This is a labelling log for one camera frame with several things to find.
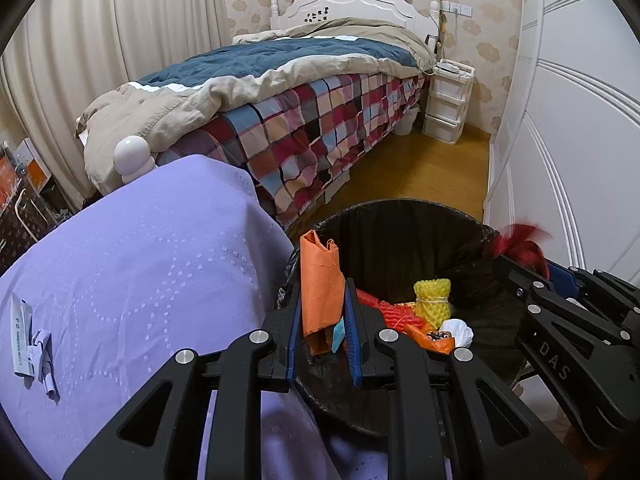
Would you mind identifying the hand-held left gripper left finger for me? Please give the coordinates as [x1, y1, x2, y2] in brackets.
[62, 280, 303, 480]

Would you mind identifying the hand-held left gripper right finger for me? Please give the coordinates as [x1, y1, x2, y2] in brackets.
[342, 280, 588, 480]

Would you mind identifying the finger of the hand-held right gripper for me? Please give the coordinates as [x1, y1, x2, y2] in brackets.
[492, 255, 551, 311]
[544, 259, 583, 298]

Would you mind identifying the red-orange plastic bag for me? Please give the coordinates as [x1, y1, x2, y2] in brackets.
[355, 287, 426, 333]

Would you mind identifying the orange paper piece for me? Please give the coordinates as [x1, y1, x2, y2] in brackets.
[299, 230, 347, 356]

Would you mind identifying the white tissue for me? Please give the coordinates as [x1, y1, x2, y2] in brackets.
[440, 318, 474, 347]

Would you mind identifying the orange wrapper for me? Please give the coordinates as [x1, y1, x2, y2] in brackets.
[405, 325, 456, 356]

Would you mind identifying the yellow foam net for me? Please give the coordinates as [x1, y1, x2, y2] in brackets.
[413, 277, 452, 328]

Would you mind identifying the bin with black bag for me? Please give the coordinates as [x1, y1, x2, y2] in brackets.
[277, 199, 551, 436]

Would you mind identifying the white wardrobe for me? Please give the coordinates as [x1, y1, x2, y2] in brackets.
[482, 0, 640, 301]

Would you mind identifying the white plastic drawer unit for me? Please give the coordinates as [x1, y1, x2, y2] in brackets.
[422, 60, 474, 145]

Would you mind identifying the plaid bed sheet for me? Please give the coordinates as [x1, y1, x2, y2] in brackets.
[155, 72, 431, 226]

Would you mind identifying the white round bedpost knob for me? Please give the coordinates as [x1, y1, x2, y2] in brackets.
[113, 135, 153, 186]

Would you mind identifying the lilac crumpled paper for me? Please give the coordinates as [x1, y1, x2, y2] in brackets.
[27, 329, 61, 402]

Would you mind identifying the white flattened tube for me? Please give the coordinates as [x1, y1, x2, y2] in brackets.
[10, 294, 38, 377]

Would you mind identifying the bed with quilt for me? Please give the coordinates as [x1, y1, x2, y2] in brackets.
[75, 17, 436, 196]

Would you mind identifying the white orange carton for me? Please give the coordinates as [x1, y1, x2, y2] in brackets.
[20, 137, 53, 193]

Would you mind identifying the cream curtain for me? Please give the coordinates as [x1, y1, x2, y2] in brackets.
[0, 0, 236, 211]

